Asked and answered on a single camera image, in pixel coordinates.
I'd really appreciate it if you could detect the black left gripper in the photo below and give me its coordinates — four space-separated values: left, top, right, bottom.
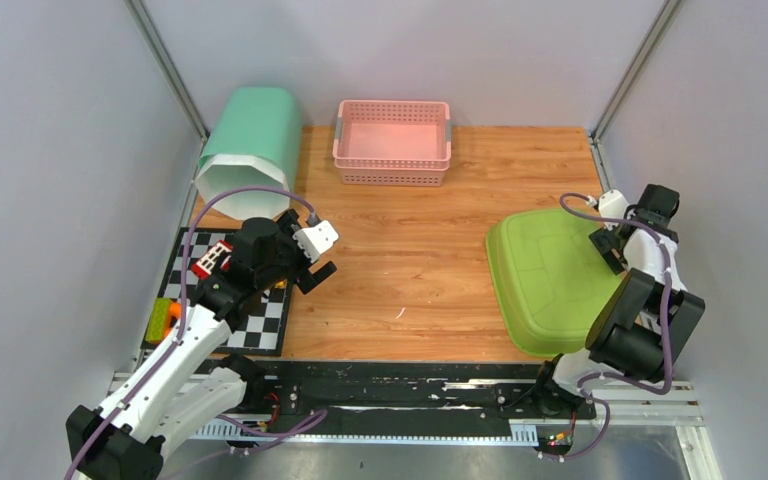
257 210 336 293

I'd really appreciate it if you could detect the large lime green tub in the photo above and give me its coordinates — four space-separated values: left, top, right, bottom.
485 208 621 358

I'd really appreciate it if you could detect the pink perforated plastic basket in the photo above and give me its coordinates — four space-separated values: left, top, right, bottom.
332 100 452 187

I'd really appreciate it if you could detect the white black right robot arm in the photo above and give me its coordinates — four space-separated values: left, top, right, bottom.
529 184 706 418

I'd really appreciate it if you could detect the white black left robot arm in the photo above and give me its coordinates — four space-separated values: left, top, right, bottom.
65 209 339 479

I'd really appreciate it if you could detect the red white toy block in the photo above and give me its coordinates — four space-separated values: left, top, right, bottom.
189 240 232 280

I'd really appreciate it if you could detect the green orange toy block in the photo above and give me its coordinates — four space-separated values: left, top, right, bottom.
144 298 181 345

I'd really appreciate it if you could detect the mint green trash bin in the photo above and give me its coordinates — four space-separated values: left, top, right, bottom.
195 86 302 221

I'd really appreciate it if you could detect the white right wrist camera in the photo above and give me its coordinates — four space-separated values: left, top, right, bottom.
597 189 630 230

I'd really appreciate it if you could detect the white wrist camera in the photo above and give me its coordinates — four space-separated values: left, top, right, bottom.
292 220 339 264
597 189 630 230

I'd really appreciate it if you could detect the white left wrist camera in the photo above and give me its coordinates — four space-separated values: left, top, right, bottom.
292 220 339 264

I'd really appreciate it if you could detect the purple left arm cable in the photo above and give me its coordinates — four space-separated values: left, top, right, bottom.
63 186 329 480

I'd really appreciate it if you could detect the right aluminium frame post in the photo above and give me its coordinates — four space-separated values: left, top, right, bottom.
590 0 684 143

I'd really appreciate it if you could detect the aluminium frame post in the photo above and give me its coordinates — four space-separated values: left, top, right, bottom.
124 0 210 144
590 0 684 143

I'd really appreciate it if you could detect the left aluminium frame post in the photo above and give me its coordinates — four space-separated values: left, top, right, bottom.
124 0 210 144

